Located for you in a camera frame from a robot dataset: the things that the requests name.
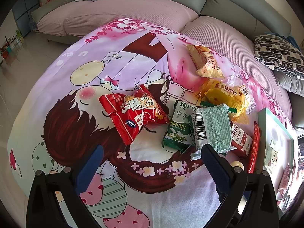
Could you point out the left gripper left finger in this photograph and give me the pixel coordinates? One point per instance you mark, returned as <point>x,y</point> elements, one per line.
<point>43,209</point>

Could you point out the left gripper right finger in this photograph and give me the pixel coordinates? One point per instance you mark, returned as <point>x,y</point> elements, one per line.
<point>246,199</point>

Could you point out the red white snack packet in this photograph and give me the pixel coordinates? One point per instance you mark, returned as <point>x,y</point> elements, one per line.
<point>241,141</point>

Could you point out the red wafer packet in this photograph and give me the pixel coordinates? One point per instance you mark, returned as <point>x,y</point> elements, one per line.
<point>254,149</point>

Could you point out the green barcode biscuit packet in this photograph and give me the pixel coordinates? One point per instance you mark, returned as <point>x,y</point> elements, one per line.
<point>211,125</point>

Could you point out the yellow bread packet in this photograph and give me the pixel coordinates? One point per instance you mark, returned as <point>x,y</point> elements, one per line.
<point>217,93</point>

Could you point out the red nice snack bag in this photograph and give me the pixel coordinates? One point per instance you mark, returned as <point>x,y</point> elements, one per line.
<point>130,113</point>

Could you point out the cream egg roll packet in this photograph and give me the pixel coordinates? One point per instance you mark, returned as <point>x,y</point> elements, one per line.
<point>205,62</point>

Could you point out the clear steamed bun packet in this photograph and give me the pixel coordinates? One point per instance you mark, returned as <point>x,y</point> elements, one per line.
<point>239,81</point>

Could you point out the teal cardboard box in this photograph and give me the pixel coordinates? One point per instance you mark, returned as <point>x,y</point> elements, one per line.
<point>276,155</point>

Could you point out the grey cushion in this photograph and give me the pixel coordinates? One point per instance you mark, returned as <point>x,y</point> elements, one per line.
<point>290,84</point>

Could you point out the pink cartoon print cloth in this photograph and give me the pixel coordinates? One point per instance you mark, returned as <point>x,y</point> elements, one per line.
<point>144,184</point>

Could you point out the black white patterned pillow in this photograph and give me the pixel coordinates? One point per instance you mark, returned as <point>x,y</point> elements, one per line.
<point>279,55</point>

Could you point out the pink sofa seat cover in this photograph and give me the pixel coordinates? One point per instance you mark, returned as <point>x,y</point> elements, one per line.
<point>61,18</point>

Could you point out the grey sofa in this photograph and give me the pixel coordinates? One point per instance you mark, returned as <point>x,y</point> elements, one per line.
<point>251,17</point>

